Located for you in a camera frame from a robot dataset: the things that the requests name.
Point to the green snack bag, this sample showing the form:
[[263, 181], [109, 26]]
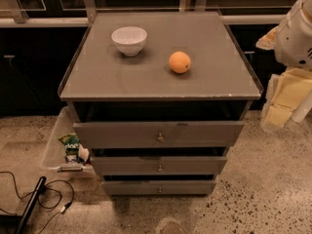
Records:
[[71, 143]]

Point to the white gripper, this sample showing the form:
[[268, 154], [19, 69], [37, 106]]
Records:
[[293, 41]]

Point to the grey bottom drawer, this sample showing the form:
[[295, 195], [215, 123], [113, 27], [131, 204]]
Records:
[[160, 187]]

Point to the white ceramic bowl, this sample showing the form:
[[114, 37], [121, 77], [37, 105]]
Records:
[[129, 40]]

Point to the grey top drawer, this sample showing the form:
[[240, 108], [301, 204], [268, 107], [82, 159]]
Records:
[[158, 134]]

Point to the clear plastic bin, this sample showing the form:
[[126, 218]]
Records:
[[55, 159]]

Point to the grey middle drawer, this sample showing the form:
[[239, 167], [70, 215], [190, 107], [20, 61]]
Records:
[[164, 165]]

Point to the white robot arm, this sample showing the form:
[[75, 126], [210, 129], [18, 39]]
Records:
[[291, 40]]

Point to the orange fruit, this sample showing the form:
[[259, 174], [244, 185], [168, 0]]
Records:
[[179, 62]]

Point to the black stand leg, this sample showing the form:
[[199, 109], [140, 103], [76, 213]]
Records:
[[30, 205]]

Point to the grey drawer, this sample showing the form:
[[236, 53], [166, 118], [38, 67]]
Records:
[[164, 165], [158, 134], [160, 187]]

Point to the metal railing frame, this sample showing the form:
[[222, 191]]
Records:
[[80, 13]]

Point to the grey drawer cabinet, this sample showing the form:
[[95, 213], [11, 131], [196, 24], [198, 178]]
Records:
[[104, 85]]

